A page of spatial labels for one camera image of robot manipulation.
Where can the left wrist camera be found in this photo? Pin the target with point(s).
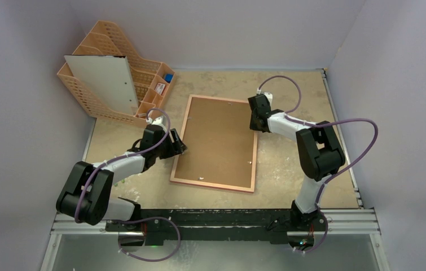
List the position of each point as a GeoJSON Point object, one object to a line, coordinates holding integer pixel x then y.
{"type": "Point", "coordinates": [161, 121]}

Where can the brown cardboard backing board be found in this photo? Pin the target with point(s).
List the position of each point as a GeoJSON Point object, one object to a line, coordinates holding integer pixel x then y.
{"type": "Point", "coordinates": [216, 142]}

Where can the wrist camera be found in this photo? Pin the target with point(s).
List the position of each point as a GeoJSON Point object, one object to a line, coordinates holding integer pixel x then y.
{"type": "Point", "coordinates": [161, 121]}
{"type": "Point", "coordinates": [268, 95]}

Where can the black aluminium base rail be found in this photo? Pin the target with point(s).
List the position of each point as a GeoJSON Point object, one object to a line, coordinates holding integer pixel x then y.
{"type": "Point", "coordinates": [275, 226]}

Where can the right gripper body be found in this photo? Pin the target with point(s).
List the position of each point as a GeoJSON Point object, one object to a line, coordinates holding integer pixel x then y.
{"type": "Point", "coordinates": [255, 122]}

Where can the orange plastic file organizer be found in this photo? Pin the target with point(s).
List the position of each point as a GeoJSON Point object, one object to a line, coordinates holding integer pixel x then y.
{"type": "Point", "coordinates": [107, 38]}

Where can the pink picture frame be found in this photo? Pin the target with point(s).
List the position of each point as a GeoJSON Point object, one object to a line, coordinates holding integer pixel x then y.
{"type": "Point", "coordinates": [216, 144]}

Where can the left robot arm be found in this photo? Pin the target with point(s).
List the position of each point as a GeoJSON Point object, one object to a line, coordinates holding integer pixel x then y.
{"type": "Point", "coordinates": [86, 193]}

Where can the blue item in organizer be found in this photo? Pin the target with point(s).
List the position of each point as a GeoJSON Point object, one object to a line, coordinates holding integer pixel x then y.
{"type": "Point", "coordinates": [168, 77]}

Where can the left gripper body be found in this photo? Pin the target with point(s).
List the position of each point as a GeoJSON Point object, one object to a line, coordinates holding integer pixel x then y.
{"type": "Point", "coordinates": [168, 149]}

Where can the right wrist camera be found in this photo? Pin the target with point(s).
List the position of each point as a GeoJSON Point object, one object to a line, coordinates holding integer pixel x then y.
{"type": "Point", "coordinates": [268, 95]}

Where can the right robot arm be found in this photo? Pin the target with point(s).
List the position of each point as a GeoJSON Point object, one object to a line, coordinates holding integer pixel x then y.
{"type": "Point", "coordinates": [320, 153]}

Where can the white red small box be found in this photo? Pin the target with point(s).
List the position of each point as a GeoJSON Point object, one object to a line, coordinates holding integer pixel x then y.
{"type": "Point", "coordinates": [160, 87]}

